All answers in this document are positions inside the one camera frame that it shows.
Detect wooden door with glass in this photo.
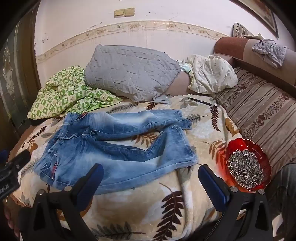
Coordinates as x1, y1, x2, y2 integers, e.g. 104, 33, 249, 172
0, 7, 42, 139

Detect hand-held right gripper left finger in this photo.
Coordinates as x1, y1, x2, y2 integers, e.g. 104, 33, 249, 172
18, 163, 104, 241

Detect grey quilted pillow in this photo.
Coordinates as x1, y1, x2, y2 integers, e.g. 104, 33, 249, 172
84, 44, 181, 103

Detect brown bolster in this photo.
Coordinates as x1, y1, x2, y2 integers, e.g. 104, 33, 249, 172
165, 70, 193, 96

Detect crumpled grey cloth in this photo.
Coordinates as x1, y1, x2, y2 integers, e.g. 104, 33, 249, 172
252, 39, 289, 68

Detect patterned beige pillow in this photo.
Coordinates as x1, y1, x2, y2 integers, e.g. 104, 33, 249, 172
232, 23, 255, 39

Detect framed wall picture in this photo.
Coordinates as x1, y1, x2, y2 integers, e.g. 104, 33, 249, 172
233, 0, 279, 39

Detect striped floral sofa cushion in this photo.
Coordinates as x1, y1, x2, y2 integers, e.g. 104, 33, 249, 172
215, 67, 296, 179

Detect cream leaf-print blanket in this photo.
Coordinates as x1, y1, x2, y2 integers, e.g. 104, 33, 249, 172
9, 94, 245, 241

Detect person's leg in grey trousers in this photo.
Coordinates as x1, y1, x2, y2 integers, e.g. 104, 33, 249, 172
266, 163, 296, 223

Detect red glass bowl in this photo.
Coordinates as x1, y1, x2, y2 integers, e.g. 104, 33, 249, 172
225, 138, 272, 193

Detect cream floral pillow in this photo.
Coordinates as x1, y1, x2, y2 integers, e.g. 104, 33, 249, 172
187, 54, 238, 94

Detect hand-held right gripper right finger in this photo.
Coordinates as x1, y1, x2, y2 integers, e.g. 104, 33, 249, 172
198, 164, 278, 241

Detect black pen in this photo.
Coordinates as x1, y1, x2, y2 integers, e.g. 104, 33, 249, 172
187, 97, 212, 106

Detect light teal cloth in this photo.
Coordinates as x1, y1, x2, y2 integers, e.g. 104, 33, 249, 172
179, 60, 193, 75

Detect pile of sunflower seeds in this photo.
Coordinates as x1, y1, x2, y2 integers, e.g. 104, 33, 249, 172
228, 149, 264, 189

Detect green checkered blanket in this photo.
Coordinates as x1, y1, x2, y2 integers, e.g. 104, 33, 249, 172
27, 65, 124, 120

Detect brown sofa armrest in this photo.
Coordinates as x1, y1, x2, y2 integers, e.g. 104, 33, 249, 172
209, 37, 296, 93

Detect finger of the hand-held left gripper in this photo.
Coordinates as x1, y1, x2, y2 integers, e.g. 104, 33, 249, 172
8, 151, 31, 169

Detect blue denim pants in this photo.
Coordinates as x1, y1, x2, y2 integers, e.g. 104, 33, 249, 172
35, 109, 199, 194

